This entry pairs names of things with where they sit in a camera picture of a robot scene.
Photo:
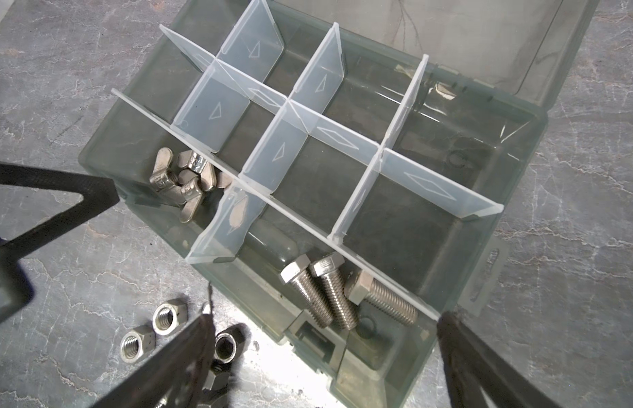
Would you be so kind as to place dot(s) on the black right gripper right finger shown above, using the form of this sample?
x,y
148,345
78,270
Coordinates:
x,y
475,373

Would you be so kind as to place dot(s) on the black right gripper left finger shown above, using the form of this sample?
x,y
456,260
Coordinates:
x,y
179,371

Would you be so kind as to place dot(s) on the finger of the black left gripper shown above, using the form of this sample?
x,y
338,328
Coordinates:
x,y
98,195

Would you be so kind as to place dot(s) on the steel wing nut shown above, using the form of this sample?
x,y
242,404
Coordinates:
x,y
193,165
164,181
193,195

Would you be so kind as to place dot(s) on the steel hex bolt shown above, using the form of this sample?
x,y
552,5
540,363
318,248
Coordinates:
x,y
327,270
362,287
296,274

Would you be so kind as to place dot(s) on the steel hex nut left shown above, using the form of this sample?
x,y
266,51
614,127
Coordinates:
x,y
137,344

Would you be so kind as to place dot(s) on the steel hex nut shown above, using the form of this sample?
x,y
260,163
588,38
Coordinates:
x,y
137,344
170,317

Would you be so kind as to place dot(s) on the black hex nut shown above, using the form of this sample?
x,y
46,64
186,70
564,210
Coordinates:
x,y
231,343

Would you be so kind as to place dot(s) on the steel hex nut right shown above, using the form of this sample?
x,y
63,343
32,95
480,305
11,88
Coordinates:
x,y
170,317

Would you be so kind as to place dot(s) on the green plastic organizer box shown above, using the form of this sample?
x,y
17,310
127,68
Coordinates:
x,y
325,141

